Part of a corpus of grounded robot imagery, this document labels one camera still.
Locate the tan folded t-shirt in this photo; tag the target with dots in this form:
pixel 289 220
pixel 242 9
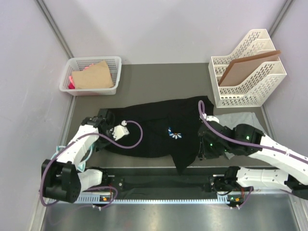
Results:
pixel 103 76

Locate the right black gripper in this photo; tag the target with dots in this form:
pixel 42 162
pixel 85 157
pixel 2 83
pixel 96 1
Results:
pixel 204 151

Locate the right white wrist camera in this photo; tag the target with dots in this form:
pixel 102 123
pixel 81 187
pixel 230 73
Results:
pixel 209 118

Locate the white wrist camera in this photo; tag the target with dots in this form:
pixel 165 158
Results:
pixel 119 131
pixel 209 118

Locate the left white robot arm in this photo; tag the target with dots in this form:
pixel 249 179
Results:
pixel 60 178

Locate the teal cat ear headphones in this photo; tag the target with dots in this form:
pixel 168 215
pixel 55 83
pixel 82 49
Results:
pixel 84 156

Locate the brown cardboard sheet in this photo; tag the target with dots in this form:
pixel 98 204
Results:
pixel 239 69

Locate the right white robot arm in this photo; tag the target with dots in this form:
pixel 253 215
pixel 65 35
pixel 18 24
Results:
pixel 290 169

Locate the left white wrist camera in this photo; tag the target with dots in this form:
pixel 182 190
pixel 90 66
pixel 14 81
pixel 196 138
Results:
pixel 119 131

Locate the grey t-shirt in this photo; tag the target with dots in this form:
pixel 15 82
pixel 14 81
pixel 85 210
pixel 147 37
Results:
pixel 231 121

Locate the black daisy print t-shirt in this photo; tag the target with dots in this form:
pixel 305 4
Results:
pixel 163 128

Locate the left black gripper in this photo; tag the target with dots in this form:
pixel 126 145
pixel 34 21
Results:
pixel 99 146

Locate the white plastic laundry basket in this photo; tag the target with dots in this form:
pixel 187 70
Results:
pixel 78 64

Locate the cream perforated file organizer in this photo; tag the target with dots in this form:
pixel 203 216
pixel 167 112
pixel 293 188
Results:
pixel 259 83

